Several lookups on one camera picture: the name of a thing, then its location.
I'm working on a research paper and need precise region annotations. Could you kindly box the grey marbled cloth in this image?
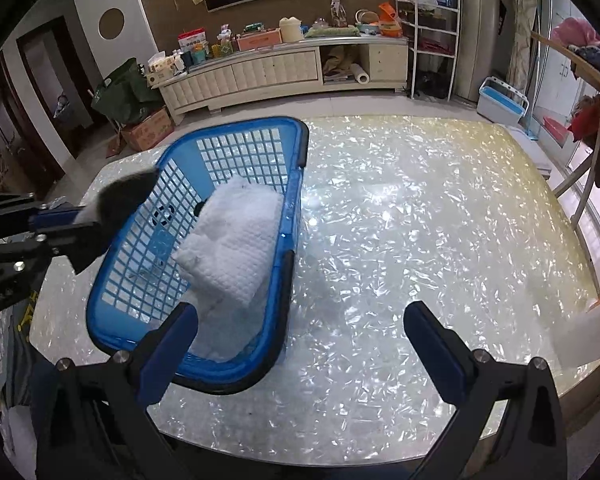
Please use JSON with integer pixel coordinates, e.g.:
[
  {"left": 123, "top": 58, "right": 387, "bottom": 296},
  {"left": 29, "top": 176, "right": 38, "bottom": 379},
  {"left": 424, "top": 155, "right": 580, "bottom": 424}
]
[{"left": 73, "top": 168, "right": 159, "bottom": 234}]

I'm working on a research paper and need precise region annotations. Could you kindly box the white waffle towel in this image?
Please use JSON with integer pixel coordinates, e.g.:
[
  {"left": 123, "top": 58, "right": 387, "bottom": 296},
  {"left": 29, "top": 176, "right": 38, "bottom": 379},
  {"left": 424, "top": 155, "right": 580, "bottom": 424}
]
[{"left": 172, "top": 174, "right": 283, "bottom": 302}]

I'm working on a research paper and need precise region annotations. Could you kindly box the white gauze towel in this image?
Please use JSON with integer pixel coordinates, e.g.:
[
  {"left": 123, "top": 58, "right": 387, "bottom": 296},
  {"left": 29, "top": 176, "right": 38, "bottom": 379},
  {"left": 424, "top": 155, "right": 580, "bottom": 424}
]
[{"left": 147, "top": 278, "right": 282, "bottom": 363}]

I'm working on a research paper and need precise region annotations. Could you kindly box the black soft cloth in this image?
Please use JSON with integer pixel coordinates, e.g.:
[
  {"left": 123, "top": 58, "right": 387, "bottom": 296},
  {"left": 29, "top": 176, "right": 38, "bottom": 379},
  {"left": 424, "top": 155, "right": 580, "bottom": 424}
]
[{"left": 194, "top": 200, "right": 207, "bottom": 218}]

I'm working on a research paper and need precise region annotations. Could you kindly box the white plastic bottle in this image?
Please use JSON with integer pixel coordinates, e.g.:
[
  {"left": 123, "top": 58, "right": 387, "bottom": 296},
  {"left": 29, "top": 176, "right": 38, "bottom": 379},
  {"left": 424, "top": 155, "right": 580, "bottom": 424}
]
[{"left": 550, "top": 300, "right": 600, "bottom": 368}]

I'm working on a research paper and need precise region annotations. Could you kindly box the cardboard box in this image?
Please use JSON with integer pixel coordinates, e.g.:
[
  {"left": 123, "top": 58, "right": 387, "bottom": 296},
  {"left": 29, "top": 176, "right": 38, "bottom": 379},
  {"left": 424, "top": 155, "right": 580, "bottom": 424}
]
[{"left": 121, "top": 107, "right": 174, "bottom": 152}]

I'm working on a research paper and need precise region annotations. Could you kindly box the green shopping bag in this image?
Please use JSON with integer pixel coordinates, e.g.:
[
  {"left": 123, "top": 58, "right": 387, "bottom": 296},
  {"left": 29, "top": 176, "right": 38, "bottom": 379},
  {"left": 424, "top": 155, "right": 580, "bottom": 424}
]
[{"left": 92, "top": 58, "right": 164, "bottom": 126}]

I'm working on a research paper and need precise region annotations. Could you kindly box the tissue box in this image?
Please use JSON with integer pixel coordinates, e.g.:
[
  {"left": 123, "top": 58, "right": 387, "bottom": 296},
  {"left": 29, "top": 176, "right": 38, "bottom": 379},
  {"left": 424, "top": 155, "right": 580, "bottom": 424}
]
[{"left": 145, "top": 51, "right": 185, "bottom": 87}]

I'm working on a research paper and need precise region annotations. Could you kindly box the pink box on cabinet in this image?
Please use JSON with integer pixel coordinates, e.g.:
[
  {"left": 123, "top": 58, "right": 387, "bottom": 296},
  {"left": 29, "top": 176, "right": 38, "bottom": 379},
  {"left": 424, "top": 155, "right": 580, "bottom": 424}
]
[{"left": 236, "top": 28, "right": 283, "bottom": 52}]

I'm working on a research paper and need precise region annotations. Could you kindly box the cream jar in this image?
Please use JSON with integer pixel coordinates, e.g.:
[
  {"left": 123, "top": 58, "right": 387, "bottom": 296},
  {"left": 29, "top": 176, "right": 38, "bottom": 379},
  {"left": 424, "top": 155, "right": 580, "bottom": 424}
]
[{"left": 278, "top": 16, "right": 304, "bottom": 44}]

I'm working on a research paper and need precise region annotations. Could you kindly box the pile of clothes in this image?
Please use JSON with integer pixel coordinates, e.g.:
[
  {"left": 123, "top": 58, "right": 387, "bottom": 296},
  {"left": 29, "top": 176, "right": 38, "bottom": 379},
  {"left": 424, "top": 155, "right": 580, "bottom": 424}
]
[{"left": 549, "top": 16, "right": 600, "bottom": 196}]

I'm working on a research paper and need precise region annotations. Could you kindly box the white blue plastic bin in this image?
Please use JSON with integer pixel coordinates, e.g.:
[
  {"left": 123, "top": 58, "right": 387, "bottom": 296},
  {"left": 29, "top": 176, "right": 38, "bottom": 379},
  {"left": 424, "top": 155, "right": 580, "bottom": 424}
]
[{"left": 477, "top": 76, "right": 529, "bottom": 126}]

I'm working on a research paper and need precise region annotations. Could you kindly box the paper roll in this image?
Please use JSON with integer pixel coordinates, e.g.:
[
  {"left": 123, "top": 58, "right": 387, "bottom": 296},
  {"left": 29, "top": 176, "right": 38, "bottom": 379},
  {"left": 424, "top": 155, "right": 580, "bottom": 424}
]
[{"left": 350, "top": 63, "right": 370, "bottom": 84}]

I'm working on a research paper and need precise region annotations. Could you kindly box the cream TV cabinet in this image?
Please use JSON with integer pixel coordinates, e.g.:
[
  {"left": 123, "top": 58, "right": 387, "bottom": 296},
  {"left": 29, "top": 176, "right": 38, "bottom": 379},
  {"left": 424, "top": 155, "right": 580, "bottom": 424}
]
[{"left": 154, "top": 36, "right": 408, "bottom": 124}]

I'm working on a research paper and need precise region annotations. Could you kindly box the orange detergent bottle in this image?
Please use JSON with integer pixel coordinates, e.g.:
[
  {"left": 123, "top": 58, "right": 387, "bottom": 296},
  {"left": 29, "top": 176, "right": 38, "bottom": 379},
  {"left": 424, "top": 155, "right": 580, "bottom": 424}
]
[{"left": 378, "top": 2, "right": 403, "bottom": 38}]

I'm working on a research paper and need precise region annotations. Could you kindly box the white metal shelf rack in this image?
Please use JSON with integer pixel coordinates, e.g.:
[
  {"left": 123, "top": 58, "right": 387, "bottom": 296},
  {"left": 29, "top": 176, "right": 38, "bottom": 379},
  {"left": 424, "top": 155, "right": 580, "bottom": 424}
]
[{"left": 394, "top": 0, "right": 462, "bottom": 101}]

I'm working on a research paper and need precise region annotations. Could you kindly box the tall air conditioner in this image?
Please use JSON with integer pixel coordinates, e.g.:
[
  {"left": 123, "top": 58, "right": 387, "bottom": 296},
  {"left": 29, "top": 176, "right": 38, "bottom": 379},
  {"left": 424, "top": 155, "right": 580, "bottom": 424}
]
[{"left": 454, "top": 0, "right": 514, "bottom": 102}]

